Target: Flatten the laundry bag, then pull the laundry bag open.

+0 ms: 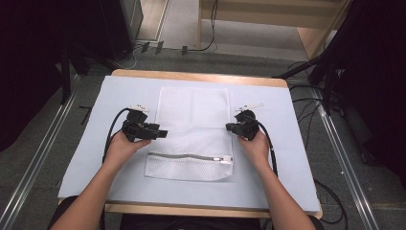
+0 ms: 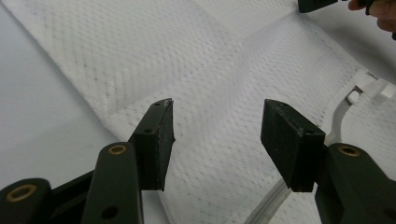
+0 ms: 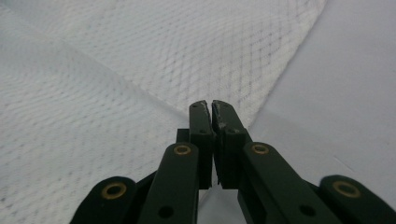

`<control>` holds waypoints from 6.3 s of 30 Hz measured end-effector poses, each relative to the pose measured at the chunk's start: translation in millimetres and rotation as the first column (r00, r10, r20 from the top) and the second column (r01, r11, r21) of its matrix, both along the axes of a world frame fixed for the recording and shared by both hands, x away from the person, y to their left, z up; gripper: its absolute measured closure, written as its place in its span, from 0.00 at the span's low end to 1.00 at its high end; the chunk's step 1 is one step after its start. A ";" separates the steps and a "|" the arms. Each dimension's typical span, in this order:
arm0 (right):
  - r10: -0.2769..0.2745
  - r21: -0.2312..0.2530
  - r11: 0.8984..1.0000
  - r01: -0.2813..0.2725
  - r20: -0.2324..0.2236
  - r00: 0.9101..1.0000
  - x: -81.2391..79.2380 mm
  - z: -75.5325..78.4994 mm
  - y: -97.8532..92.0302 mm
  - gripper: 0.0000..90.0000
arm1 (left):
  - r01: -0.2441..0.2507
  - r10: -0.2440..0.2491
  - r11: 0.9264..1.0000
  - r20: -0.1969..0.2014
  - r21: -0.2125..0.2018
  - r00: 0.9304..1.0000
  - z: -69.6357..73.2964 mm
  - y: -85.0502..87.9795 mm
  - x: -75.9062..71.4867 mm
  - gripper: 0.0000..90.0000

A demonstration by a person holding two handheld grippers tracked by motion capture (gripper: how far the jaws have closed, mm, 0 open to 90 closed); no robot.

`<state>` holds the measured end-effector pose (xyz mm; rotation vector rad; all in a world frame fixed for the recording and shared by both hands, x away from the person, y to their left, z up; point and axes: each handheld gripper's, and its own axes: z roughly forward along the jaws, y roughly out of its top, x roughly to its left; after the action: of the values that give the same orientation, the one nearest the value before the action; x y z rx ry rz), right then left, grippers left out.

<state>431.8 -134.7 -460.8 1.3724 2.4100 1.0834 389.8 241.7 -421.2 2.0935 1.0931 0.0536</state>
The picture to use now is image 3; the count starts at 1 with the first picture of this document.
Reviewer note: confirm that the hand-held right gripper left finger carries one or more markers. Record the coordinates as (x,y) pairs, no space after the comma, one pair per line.
(200,140)

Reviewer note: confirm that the white waffle-weave towel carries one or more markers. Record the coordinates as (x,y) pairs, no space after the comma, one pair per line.
(109,93)

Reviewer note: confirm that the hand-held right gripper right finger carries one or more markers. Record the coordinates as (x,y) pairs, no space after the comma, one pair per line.
(229,146)

